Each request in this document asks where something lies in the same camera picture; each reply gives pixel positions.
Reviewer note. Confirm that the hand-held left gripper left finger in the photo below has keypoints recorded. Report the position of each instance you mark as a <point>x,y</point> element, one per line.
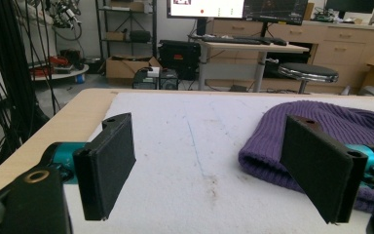
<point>105,169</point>

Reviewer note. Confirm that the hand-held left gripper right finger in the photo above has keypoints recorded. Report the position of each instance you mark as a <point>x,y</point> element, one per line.
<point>318,169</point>

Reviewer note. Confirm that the purple knitted beanie hat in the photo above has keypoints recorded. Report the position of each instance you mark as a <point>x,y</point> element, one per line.
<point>337,120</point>

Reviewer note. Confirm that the white felt table mat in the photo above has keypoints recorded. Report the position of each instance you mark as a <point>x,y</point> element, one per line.
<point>191,156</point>

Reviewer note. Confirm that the black round stool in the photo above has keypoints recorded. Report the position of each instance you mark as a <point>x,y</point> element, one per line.
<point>307,72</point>

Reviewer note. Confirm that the small black computer case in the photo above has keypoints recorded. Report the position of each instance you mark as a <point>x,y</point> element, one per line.
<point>156,79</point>

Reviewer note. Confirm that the round white cart platform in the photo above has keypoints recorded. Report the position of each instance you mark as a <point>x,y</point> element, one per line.
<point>60,73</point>

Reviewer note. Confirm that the wooden drawer cabinet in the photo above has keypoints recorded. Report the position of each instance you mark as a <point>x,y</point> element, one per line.
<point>337,52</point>

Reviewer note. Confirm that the black computer mouse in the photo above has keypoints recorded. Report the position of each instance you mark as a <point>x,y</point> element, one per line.
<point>280,42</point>

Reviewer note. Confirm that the black equipment case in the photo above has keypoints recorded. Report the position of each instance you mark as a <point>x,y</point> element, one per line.
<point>179,57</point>

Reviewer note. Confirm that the height-adjustable wooden desk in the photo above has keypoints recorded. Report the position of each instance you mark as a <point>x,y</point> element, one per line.
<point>256,48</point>

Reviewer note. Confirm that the black metal shelf rack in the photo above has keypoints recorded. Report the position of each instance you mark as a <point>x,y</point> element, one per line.
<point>126,29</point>

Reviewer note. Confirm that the black keyboard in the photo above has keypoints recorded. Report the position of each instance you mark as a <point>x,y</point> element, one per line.
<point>232,40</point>

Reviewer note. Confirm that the computer monitor with dark screen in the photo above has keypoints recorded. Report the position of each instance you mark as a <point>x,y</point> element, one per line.
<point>274,11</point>

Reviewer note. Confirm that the computer monitor with white screen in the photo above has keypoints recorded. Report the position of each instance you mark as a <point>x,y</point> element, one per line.
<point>206,8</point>

